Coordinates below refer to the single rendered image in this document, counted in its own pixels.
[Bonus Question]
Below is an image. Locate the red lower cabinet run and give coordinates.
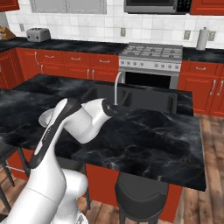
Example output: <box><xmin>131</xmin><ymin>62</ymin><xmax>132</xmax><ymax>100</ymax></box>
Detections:
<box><xmin>0</xmin><ymin>47</ymin><xmax>120</xmax><ymax>90</ymax></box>
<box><xmin>177</xmin><ymin>59</ymin><xmax>224</xmax><ymax>118</ymax></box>

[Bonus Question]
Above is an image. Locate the red upper cabinet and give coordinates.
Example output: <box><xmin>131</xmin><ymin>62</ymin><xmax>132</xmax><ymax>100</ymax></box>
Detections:
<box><xmin>189</xmin><ymin>0</ymin><xmax>224</xmax><ymax>17</ymax></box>
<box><xmin>0</xmin><ymin>0</ymin><xmax>21</xmax><ymax>13</ymax></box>

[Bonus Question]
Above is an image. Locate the silver sink tap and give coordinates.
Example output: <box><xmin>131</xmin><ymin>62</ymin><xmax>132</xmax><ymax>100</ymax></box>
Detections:
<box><xmin>113</xmin><ymin>70</ymin><xmax>126</xmax><ymax>107</ymax></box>

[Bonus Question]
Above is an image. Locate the black sink basin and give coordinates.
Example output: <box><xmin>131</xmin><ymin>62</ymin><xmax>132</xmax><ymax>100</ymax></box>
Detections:
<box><xmin>82</xmin><ymin>82</ymin><xmax>179</xmax><ymax>115</ymax></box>

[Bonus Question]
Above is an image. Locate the black round stool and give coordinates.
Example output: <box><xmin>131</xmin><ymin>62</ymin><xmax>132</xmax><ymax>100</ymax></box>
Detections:
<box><xmin>56</xmin><ymin>157</ymin><xmax>92</xmax><ymax>212</ymax></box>
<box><xmin>115</xmin><ymin>171</ymin><xmax>171</xmax><ymax>224</ymax></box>
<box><xmin>0</xmin><ymin>142</ymin><xmax>32</xmax><ymax>214</ymax></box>

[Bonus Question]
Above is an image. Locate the silver stove with oven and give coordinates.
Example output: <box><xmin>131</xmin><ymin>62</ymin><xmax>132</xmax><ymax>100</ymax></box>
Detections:
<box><xmin>118</xmin><ymin>42</ymin><xmax>184</xmax><ymax>90</ymax></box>

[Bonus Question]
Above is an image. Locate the red island base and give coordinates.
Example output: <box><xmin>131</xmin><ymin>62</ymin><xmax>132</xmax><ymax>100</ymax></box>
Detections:
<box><xmin>6</xmin><ymin>147</ymin><xmax>184</xmax><ymax>224</ymax></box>

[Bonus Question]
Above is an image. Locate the silver toaster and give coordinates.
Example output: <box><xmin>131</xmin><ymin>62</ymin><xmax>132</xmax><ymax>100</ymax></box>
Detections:
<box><xmin>25</xmin><ymin>27</ymin><xmax>52</xmax><ymax>44</ymax></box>

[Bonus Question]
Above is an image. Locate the black microwave oven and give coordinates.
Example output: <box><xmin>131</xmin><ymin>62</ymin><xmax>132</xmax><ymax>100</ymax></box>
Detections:
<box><xmin>123</xmin><ymin>0</ymin><xmax>193</xmax><ymax>15</ymax></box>

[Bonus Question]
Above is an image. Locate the white paper towel roll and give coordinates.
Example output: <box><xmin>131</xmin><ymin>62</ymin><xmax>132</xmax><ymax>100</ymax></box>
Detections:
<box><xmin>195</xmin><ymin>26</ymin><xmax>211</xmax><ymax>52</ymax></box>

